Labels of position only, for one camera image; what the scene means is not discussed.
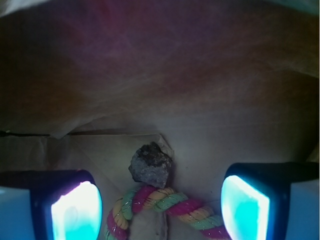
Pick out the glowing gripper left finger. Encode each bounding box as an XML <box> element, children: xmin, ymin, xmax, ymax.
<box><xmin>0</xmin><ymin>169</ymin><xmax>103</xmax><ymax>240</ymax></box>

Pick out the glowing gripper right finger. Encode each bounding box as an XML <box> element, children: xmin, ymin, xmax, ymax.
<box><xmin>220</xmin><ymin>162</ymin><xmax>320</xmax><ymax>240</ymax></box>

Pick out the dark brown rock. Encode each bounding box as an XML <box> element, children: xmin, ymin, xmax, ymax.
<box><xmin>128</xmin><ymin>142</ymin><xmax>173</xmax><ymax>189</ymax></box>

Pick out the brown paper bag box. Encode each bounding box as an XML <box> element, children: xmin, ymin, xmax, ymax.
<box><xmin>0</xmin><ymin>0</ymin><xmax>320</xmax><ymax>240</ymax></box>

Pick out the multicolour twisted rope toy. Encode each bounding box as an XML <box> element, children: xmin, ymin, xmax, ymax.
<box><xmin>104</xmin><ymin>185</ymin><xmax>231</xmax><ymax>240</ymax></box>

